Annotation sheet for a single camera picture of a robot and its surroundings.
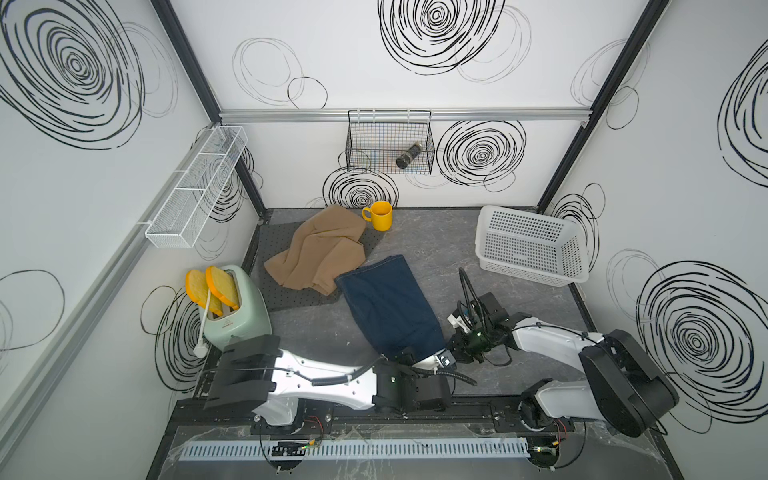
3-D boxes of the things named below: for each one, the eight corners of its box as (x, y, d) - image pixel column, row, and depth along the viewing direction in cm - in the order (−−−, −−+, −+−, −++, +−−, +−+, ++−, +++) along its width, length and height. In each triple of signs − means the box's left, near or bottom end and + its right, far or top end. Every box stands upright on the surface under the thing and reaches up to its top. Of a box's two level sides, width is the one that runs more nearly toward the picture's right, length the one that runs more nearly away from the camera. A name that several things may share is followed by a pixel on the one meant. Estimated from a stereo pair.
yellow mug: (363, 232, 115) (361, 216, 108) (364, 217, 121) (363, 201, 114) (392, 232, 115) (392, 216, 108) (392, 217, 121) (392, 201, 114)
